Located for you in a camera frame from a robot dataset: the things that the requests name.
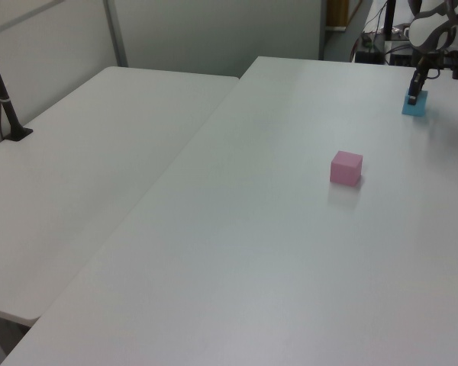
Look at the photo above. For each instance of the blue cube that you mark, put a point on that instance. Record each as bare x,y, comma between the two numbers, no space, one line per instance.
418,110

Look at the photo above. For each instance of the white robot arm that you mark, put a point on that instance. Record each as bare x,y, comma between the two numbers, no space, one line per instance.
427,28

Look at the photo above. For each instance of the black electronics box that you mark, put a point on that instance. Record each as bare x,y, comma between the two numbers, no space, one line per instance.
367,56

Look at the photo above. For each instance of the white side table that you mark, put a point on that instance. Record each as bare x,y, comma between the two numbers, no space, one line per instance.
80,160

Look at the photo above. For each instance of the wooden panel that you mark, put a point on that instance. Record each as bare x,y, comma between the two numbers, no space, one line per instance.
341,13

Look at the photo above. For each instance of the black pole with clamp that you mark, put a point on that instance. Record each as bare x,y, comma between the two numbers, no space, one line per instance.
4,101

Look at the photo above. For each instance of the black upright stand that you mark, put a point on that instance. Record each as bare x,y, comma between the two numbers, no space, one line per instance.
389,26

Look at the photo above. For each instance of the grey partition post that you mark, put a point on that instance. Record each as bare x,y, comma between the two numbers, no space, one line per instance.
116,34

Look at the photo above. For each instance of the pink cube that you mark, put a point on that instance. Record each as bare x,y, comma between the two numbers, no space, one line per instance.
345,171

